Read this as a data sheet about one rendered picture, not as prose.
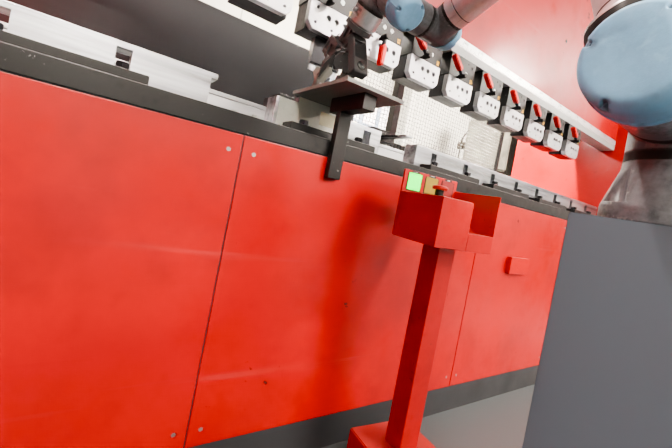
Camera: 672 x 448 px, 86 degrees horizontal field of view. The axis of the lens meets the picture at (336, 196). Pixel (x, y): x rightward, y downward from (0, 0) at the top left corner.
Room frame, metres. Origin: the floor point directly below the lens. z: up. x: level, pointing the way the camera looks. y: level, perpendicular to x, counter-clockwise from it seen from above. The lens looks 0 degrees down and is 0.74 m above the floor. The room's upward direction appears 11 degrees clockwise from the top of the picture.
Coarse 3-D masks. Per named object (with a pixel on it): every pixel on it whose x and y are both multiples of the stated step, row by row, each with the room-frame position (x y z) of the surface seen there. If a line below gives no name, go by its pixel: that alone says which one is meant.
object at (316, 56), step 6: (312, 42) 1.06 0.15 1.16; (318, 42) 1.06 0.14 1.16; (324, 42) 1.07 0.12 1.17; (312, 48) 1.06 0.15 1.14; (318, 48) 1.06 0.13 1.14; (312, 54) 1.06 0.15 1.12; (318, 54) 1.07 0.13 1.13; (312, 60) 1.06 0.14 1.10; (318, 60) 1.07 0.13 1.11; (312, 66) 1.07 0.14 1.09; (318, 66) 1.08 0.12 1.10; (336, 72) 1.11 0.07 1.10
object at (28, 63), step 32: (0, 64) 0.58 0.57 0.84; (32, 64) 0.61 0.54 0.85; (64, 64) 0.63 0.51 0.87; (128, 96) 0.69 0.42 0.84; (160, 96) 0.72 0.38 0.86; (224, 128) 0.80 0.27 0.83; (256, 128) 0.84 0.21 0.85; (288, 128) 0.88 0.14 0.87; (352, 160) 1.00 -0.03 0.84; (384, 160) 1.07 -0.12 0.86; (480, 192) 1.36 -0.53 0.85
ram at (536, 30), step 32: (512, 0) 1.52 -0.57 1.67; (544, 0) 1.66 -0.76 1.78; (576, 0) 1.82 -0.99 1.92; (480, 32) 1.43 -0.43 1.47; (512, 32) 1.54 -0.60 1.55; (544, 32) 1.69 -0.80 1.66; (576, 32) 1.86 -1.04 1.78; (480, 64) 1.45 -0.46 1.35; (512, 64) 1.57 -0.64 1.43; (544, 64) 1.72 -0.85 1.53; (576, 64) 1.89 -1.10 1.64; (576, 96) 1.93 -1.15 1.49; (608, 128) 2.21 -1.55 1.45
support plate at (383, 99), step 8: (336, 80) 0.85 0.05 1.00; (344, 80) 0.82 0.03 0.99; (352, 80) 0.82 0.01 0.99; (304, 88) 0.97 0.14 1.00; (312, 88) 0.94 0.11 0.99; (320, 88) 0.91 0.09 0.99; (328, 88) 0.90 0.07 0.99; (336, 88) 0.89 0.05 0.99; (344, 88) 0.87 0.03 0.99; (352, 88) 0.86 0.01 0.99; (360, 88) 0.85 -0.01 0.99; (368, 88) 0.85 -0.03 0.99; (304, 96) 1.03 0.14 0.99; (312, 96) 1.01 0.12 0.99; (320, 96) 0.99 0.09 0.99; (328, 96) 0.98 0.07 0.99; (336, 96) 0.96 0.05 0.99; (376, 96) 0.89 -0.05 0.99; (384, 96) 0.88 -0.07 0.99; (392, 96) 0.89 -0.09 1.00; (328, 104) 1.06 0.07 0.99; (376, 104) 0.96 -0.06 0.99; (384, 104) 0.95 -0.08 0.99; (392, 104) 0.93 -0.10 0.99; (400, 104) 0.92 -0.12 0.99
